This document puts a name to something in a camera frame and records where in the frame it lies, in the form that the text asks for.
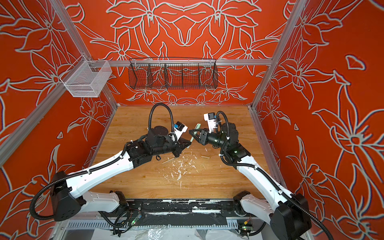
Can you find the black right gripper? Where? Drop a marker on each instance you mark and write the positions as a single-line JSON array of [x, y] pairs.
[[204, 136]]

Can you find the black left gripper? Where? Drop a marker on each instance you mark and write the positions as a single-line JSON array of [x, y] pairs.
[[180, 145]]

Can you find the green pen cap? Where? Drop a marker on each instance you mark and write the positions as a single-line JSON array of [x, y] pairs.
[[194, 131]]

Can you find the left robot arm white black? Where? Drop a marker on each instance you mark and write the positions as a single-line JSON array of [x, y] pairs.
[[71, 193]]

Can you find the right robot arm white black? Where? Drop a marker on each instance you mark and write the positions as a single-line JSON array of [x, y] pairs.
[[286, 213]]

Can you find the beige pen on table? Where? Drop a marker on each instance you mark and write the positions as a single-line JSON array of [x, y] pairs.
[[169, 160]]

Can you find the clear mesh bin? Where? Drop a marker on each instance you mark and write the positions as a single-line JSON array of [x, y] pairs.
[[86, 79]]

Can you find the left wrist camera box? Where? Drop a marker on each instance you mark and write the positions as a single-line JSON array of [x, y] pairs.
[[177, 131]]

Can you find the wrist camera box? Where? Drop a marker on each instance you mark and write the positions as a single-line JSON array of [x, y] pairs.
[[211, 119], [177, 131]]

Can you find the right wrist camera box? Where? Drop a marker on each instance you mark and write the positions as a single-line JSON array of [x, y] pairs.
[[211, 119]]

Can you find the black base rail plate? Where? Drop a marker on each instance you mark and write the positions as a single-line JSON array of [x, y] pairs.
[[162, 207]]

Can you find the black wire basket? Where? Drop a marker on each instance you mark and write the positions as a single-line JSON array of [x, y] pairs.
[[173, 74]]

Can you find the white cable duct strip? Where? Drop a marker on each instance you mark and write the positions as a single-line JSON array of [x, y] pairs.
[[222, 224]]

